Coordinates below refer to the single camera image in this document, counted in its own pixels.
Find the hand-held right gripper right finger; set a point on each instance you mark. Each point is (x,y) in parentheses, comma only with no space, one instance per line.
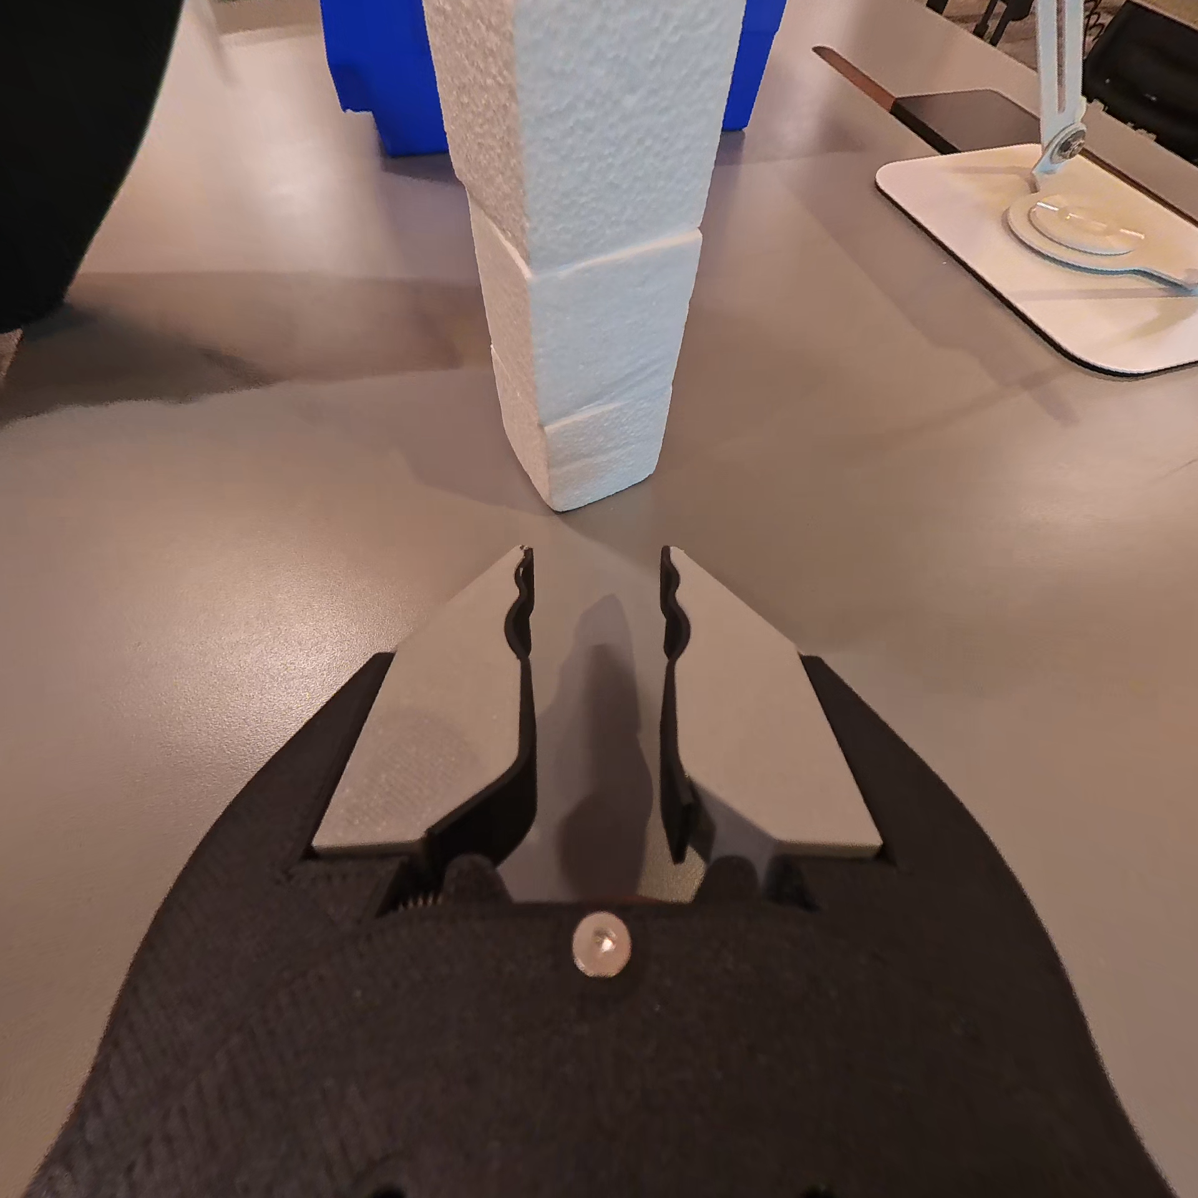
(758,749)

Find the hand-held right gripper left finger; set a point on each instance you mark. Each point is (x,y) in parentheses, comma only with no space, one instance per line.
(440,749)

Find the white hard foam cube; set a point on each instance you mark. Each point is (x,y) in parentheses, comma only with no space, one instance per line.
(599,458)
(608,121)
(608,326)

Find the person's left forearm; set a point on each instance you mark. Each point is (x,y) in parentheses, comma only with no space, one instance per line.
(66,140)

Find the white wooden document stand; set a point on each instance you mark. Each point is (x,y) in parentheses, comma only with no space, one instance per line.
(946,197)

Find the black phone on table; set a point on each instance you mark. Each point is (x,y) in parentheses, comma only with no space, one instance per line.
(964,117)

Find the blue plastic bin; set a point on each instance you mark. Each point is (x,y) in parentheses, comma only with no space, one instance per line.
(392,74)

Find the black office chair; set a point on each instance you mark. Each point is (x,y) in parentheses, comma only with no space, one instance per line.
(1151,65)

